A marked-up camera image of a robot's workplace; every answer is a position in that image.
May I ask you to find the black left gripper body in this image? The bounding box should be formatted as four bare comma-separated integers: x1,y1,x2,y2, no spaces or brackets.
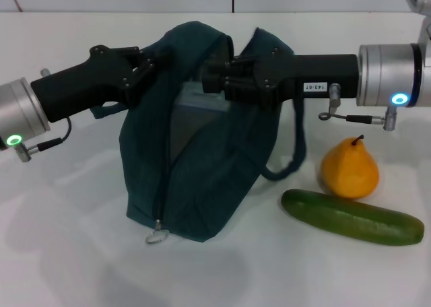
30,44,136,123

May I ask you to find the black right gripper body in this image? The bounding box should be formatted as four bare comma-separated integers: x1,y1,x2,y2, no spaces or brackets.
255,47,360,114

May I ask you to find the clear plastic food container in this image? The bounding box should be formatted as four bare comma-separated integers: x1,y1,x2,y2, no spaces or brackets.
170,80,233,173

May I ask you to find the dark teal fabric bag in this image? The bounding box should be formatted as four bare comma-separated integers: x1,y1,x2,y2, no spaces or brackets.
90,20,307,246

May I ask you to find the orange pear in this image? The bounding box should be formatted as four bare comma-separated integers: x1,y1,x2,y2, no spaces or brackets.
319,134,380,200

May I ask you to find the green cucumber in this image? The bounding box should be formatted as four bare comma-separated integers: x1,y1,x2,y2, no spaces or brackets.
281,189,425,246

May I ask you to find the grey right gripper cable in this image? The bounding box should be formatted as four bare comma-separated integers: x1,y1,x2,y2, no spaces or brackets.
318,83,401,133

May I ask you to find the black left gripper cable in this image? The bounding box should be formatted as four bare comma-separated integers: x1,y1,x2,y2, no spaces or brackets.
15,116,72,162

